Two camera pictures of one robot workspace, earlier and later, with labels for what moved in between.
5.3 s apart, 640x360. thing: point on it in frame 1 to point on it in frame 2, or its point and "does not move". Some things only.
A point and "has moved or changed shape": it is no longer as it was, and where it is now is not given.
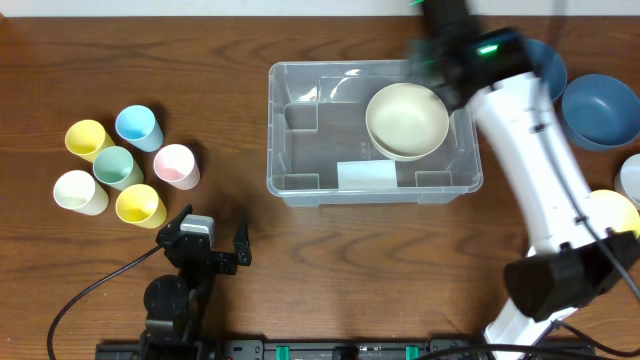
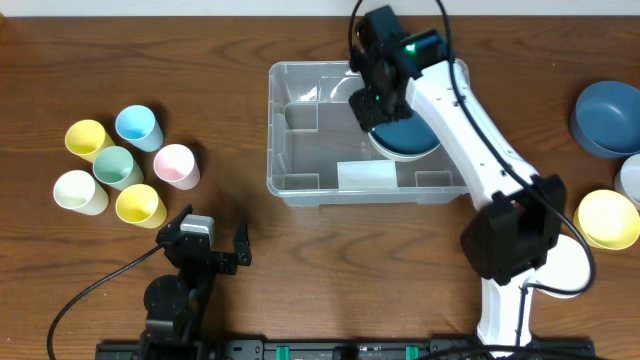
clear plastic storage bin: x=319 y=151 does not move
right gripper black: x=447 y=89 to x=377 y=113
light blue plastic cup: x=137 y=126 does not move
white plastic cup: x=76 y=190 does not move
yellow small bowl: x=609 y=209 does not move
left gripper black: x=211 y=258 does not move
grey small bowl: x=627 y=179 does not move
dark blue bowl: x=601 y=113 has moved or changed shape
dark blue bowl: x=549 y=66 to x=405 y=136
